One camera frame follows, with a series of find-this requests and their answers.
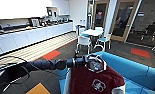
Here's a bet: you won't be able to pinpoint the maroon varsity jacket white sleeves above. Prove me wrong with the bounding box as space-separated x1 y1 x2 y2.
64 64 127 94

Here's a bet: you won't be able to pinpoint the white chair blue seat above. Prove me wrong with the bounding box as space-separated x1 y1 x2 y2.
96 33 113 51

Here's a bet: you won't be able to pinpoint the white square table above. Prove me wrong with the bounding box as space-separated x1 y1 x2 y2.
80 28 104 38

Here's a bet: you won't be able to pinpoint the blue sofa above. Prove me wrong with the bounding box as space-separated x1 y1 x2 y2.
56 50 155 94

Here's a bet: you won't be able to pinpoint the wood framed glass door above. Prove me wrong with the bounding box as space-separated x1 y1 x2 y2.
91 0 111 31
109 0 141 43

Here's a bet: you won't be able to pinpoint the white kitchen counter cabinets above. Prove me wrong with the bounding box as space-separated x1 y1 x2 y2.
0 21 76 58

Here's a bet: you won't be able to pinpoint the white upper cabinets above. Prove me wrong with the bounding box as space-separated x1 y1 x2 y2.
0 0 71 20

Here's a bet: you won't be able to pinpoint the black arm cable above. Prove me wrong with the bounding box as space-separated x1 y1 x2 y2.
0 54 31 94

